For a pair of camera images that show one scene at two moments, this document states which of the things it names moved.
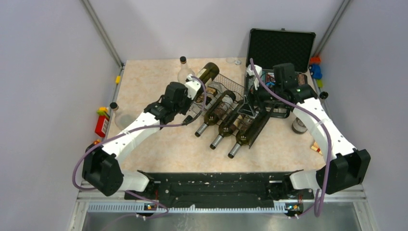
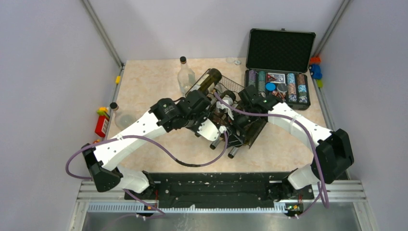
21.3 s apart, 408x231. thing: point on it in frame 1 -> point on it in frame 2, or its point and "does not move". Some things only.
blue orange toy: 315,70 does not move
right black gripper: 248,109 -> 234,139
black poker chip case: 267,47 does not move
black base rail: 220,189 does not move
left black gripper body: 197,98 -> 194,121
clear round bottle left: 122,120 does not move
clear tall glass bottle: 184,71 does not move
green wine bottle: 324,95 -> 220,116
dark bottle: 209,70 -> 209,82
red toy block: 102,121 does not move
